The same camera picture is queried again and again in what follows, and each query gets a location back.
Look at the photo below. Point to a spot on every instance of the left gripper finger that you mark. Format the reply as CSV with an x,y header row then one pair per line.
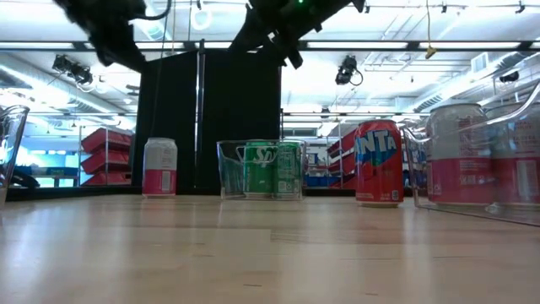
x,y
133,52
116,57

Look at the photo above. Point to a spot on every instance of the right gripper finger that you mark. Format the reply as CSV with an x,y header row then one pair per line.
x,y
257,42
251,29

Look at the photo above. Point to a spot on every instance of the white pink soda can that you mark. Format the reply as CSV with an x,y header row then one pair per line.
x,y
159,181
519,177
460,169

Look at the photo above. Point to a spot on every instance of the green Sprite soda can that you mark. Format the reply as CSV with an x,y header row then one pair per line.
x,y
259,181
290,173

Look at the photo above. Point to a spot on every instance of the clear plastic bin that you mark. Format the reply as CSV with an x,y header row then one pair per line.
x,y
415,186
10,160
230,181

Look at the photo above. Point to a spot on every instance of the red Fanta soda can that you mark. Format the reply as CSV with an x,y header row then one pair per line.
x,y
379,177

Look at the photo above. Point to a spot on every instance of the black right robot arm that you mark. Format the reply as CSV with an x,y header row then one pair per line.
x,y
337,4

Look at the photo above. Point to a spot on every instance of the black ceiling device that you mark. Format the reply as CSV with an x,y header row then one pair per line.
x,y
71,69

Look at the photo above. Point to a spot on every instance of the black partition screen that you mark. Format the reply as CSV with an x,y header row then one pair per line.
x,y
240,105

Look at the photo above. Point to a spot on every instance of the metal rack with red bins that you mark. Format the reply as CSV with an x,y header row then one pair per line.
x,y
105,160
347,145

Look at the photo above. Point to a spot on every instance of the black ceiling fixture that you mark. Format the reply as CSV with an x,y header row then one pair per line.
x,y
509,77

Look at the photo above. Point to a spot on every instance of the black overhead camera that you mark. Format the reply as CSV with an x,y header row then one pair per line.
x,y
347,69

